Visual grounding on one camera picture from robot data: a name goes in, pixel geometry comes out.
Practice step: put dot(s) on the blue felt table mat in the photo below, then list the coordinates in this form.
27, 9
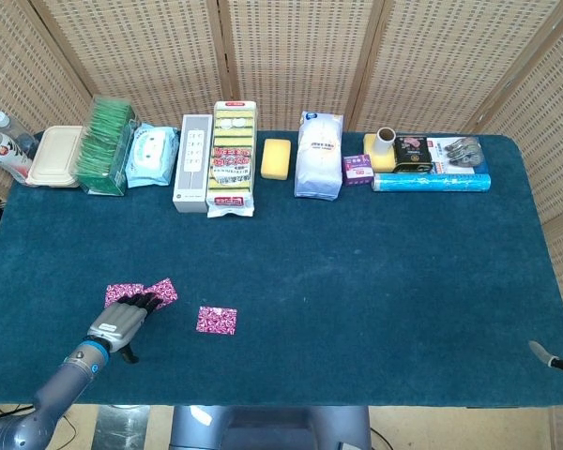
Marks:
309, 281

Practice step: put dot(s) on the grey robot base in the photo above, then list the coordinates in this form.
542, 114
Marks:
272, 429

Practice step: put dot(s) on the woven bamboo folding screen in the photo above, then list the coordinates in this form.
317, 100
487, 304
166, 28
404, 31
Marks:
300, 56

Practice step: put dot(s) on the white paper bag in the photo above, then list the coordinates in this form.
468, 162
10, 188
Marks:
316, 159

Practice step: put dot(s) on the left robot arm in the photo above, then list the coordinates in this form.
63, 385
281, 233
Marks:
56, 384

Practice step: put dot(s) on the white power strip box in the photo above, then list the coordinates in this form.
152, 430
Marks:
192, 164

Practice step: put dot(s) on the beige lidded food box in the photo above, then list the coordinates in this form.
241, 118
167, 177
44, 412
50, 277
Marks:
54, 157

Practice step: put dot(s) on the light blue wet wipes pack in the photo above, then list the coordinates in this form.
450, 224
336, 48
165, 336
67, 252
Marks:
150, 154

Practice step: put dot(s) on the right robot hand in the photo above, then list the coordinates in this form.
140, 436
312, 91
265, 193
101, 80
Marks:
542, 351

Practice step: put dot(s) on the yellow sponge multipack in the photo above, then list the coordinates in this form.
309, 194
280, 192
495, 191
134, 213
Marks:
232, 159

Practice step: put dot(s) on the small purple box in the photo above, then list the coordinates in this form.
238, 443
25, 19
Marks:
356, 171

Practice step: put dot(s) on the pink patterned packet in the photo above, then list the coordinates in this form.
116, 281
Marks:
216, 321
117, 291
166, 289

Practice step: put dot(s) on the blue cling film roll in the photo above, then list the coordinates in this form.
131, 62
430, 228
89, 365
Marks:
431, 183

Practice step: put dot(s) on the plain yellow sponge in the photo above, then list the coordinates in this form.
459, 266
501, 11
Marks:
277, 159

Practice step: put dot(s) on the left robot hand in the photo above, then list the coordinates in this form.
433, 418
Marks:
117, 323

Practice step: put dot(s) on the metal table foot plate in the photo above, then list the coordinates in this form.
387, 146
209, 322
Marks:
122, 429

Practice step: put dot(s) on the white paper roll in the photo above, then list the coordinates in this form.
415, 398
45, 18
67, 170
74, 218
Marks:
384, 140

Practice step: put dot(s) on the black tin can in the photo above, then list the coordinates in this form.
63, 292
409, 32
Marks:
413, 154

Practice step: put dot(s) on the white bottle red label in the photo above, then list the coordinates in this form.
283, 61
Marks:
4, 157

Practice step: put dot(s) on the clear bottle white cap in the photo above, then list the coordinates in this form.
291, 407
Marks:
9, 129

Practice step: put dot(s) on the clear box green tea bags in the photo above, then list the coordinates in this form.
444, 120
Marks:
101, 150

